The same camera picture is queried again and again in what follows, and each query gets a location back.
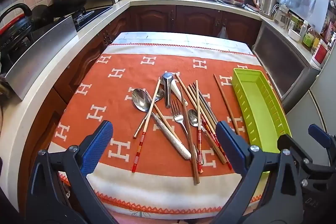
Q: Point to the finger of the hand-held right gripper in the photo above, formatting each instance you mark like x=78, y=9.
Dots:
x=319, y=134
x=291, y=142

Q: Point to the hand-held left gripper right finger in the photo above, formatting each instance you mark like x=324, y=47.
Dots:
x=231, y=148

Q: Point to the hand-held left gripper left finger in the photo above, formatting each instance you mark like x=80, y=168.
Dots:
x=97, y=145

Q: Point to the small steel spoon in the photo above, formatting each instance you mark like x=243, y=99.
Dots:
x=193, y=119

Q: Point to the green plastic utensil tray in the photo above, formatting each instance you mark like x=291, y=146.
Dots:
x=258, y=108

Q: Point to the pile of chopsticks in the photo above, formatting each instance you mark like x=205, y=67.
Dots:
x=197, y=98

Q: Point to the steel fork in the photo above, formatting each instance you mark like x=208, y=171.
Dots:
x=176, y=115

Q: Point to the white ceramic spoon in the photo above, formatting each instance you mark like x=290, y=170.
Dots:
x=178, y=92

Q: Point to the short steel soup spoon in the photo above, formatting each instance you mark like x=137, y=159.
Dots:
x=167, y=79

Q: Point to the grey refrigerator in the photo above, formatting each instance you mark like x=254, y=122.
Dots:
x=323, y=103

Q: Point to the orange patterned blanket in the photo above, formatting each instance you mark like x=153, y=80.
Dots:
x=118, y=98

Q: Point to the frosted-door metal cabinet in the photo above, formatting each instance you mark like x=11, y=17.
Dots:
x=281, y=64

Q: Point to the red-labelled white container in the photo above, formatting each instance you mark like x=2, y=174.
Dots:
x=320, y=53

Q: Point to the green-labelled oil bottle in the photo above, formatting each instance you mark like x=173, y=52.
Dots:
x=307, y=39

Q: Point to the white bowl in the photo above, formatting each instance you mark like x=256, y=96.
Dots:
x=294, y=34

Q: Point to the low stainless steel board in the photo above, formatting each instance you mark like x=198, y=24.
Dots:
x=42, y=56

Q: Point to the white plastic bag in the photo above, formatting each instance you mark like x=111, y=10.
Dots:
x=223, y=33

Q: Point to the white blue-lined table cover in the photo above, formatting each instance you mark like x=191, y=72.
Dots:
x=183, y=39

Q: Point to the gas stove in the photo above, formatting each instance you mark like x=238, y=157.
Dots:
x=84, y=16

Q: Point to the black rice cooker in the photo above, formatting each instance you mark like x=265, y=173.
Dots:
x=15, y=29

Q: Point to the white electric kettle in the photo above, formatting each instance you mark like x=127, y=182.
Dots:
x=267, y=1

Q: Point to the white kitchen countertop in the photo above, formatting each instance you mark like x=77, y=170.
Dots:
x=147, y=1

